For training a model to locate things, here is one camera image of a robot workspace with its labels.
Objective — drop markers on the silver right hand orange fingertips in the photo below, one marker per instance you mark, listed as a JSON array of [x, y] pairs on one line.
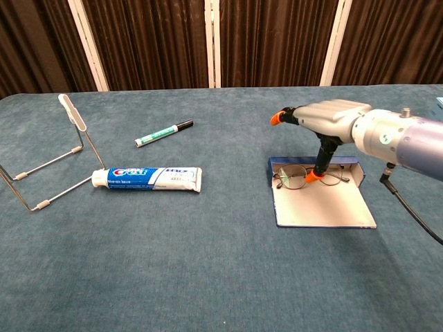
[[328, 117]]

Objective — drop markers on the round wire-frame eyeglasses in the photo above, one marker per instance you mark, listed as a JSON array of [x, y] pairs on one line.
[[292, 176]]

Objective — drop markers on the blue glasses case white lining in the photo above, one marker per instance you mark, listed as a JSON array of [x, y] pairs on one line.
[[322, 207]]

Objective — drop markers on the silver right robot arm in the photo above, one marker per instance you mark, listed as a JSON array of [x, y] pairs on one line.
[[398, 138]]

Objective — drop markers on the brown curtain panel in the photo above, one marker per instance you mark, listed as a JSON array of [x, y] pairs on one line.
[[34, 41], [273, 41], [394, 41], [149, 41]]

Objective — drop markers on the pale blue cardboard box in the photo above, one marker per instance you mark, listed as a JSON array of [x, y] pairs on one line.
[[440, 107]]

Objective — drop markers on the green white marker black cap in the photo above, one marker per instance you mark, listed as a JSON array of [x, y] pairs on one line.
[[162, 133]]

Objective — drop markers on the blue tablecloth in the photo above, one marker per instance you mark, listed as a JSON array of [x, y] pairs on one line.
[[207, 259]]

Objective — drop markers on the Crest toothpaste tube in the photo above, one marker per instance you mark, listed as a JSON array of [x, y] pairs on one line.
[[149, 178]]

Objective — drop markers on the white frame post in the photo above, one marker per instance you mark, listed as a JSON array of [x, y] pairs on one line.
[[210, 41], [335, 41], [88, 45]]

